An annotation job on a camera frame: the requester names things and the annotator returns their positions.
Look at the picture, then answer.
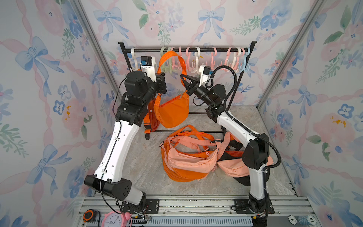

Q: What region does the pink crossbody bag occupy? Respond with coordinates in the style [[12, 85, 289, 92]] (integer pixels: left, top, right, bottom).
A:
[[216, 132, 275, 178]]

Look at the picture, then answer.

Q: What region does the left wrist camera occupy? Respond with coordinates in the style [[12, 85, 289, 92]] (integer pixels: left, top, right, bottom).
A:
[[140, 56, 157, 82]]

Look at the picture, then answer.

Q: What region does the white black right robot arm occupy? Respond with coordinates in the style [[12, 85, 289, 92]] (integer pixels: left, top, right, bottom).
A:
[[180, 65, 281, 220]]

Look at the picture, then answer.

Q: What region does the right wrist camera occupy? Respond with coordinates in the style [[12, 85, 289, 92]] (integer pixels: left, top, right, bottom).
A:
[[199, 65, 212, 87]]

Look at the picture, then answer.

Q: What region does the green plastic hook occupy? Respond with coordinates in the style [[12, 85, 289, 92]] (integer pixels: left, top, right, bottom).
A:
[[159, 47, 176, 74]]

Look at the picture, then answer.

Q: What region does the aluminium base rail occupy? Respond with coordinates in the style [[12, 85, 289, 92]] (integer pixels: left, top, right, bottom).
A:
[[70, 194, 321, 227]]

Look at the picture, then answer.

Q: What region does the beige crossbody bag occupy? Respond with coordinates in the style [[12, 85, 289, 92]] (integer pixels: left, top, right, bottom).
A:
[[214, 167, 235, 182]]

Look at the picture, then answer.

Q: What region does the black metal garment rack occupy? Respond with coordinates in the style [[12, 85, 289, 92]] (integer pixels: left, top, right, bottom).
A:
[[118, 41, 258, 135]]

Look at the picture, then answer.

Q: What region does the light blue plastic hook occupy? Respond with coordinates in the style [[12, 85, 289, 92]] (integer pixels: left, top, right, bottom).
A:
[[240, 47, 251, 72]]

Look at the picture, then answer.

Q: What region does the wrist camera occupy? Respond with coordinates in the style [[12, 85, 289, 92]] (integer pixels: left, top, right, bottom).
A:
[[140, 56, 157, 82], [199, 65, 212, 87]]

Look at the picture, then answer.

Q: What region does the pink alarm clock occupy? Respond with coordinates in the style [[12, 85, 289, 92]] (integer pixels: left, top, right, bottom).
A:
[[101, 211, 132, 227]]

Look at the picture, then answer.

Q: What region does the black crossbody bag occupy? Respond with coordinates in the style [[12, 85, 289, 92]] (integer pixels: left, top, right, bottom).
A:
[[234, 176, 251, 186]]

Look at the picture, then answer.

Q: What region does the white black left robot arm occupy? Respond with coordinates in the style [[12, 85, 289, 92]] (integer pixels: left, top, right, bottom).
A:
[[84, 71, 167, 213]]

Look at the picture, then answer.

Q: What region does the white plastic hook middle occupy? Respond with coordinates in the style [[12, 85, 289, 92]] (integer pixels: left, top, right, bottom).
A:
[[191, 47, 201, 73]]

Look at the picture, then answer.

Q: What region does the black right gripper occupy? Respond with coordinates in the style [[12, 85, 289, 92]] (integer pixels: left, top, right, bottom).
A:
[[184, 73, 216, 108]]

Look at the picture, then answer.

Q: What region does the orange black tape measure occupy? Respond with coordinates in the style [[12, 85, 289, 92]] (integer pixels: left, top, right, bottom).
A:
[[82, 209, 101, 223]]

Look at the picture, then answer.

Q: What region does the white plastic hook left end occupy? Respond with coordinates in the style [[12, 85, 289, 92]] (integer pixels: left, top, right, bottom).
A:
[[130, 47, 140, 71]]

